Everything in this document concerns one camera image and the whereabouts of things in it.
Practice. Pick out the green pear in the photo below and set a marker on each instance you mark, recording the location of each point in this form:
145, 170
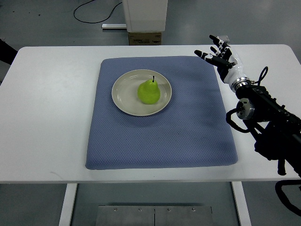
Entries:
148, 92

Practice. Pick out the aluminium rail on floor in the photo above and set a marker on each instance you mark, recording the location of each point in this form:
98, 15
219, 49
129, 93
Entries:
114, 26

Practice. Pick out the dark object at left edge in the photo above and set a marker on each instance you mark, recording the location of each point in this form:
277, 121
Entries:
7, 53

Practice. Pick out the white table leg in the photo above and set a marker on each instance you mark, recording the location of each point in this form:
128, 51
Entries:
68, 204
241, 205

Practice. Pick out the small grey floor plate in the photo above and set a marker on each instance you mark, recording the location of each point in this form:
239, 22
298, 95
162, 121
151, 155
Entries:
224, 38

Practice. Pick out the blue textured mat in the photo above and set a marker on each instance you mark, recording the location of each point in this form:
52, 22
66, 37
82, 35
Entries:
191, 131

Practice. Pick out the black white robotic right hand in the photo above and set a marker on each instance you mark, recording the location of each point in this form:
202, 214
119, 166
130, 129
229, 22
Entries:
226, 59

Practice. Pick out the white pedestal column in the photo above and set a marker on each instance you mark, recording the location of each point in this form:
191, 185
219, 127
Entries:
145, 15

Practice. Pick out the beige round plate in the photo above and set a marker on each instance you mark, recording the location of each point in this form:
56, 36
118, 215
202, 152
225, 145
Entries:
124, 92

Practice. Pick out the left white table leg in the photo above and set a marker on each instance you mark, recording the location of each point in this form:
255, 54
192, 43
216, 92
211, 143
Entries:
68, 204

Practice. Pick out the right white table leg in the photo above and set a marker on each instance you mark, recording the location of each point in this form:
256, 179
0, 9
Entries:
241, 205

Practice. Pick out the brown cardboard box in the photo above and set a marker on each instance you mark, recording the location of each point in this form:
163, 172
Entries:
144, 38

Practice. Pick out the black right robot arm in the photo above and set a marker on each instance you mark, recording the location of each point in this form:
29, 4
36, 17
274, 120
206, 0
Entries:
276, 131

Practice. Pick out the metal base plate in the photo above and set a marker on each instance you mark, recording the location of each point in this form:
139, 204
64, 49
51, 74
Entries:
154, 216

